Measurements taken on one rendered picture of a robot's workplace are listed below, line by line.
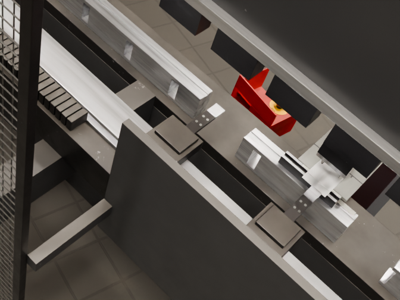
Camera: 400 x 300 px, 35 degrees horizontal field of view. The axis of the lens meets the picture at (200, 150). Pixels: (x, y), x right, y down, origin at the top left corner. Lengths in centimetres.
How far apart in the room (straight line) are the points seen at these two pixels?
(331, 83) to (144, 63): 85
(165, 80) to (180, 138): 32
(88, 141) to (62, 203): 108
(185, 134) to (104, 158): 23
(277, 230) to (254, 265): 38
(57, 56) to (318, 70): 86
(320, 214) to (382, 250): 23
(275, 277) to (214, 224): 16
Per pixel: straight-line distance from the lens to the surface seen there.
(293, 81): 134
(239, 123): 202
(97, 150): 169
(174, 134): 172
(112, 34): 208
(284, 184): 186
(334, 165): 174
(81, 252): 266
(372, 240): 196
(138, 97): 199
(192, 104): 195
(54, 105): 172
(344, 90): 131
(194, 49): 347
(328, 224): 186
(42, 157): 181
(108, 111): 180
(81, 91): 183
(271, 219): 166
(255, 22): 137
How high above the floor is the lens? 237
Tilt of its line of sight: 51 degrees down
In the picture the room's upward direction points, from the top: 23 degrees clockwise
